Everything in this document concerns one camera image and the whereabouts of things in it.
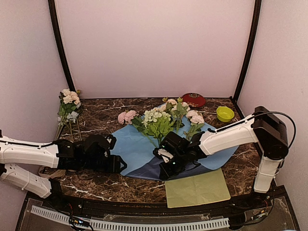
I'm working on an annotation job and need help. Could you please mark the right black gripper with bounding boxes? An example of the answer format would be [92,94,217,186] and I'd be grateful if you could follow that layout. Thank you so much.
[159,151,189,180]

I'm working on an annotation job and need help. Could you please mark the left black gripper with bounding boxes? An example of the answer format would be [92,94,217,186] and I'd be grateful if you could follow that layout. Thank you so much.
[82,155,128,174]

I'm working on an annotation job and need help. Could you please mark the light blue wrapping paper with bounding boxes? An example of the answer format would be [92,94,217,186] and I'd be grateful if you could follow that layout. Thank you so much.
[110,103,240,180]

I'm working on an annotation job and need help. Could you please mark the pink rose stem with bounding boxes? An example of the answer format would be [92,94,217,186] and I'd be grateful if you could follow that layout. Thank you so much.
[184,110,205,140]
[117,110,142,126]

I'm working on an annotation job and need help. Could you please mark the cream ribbon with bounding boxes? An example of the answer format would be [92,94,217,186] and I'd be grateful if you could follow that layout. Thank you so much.
[38,167,66,179]

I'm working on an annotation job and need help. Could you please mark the cream rose stem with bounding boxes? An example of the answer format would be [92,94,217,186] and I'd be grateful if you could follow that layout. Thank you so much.
[159,97,190,133]

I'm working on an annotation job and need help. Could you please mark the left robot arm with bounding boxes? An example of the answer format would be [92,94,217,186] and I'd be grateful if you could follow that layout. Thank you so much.
[0,134,127,210]

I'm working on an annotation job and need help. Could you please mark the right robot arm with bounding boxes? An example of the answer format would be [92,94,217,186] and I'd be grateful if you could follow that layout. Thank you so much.
[153,106,293,209]

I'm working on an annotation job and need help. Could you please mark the yellow-green wrapping paper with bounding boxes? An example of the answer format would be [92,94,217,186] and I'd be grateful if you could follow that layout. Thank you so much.
[165,168,231,208]

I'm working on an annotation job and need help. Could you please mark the remaining white rose stems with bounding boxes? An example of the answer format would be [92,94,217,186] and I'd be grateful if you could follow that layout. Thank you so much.
[55,89,82,140]

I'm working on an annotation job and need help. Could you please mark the red decorated round plate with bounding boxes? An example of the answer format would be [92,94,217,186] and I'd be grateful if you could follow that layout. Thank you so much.
[182,93,206,108]

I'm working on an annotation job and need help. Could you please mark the lime green bowl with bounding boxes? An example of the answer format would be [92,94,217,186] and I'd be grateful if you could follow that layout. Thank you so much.
[216,106,234,123]

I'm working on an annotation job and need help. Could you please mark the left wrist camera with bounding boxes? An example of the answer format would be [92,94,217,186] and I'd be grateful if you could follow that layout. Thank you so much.
[83,134,116,157]

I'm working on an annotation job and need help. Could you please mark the white slotted cable duct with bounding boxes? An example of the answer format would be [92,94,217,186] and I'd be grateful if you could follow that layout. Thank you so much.
[30,205,230,231]

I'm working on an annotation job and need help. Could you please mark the left black frame post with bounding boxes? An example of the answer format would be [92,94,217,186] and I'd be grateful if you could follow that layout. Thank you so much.
[48,0,76,91]

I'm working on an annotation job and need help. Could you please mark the black frame post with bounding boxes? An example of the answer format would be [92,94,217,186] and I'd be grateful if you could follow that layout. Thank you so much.
[48,0,76,91]
[233,0,262,102]

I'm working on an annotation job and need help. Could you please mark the right black frame post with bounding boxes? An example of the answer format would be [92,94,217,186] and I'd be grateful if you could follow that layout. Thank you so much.
[233,0,262,102]

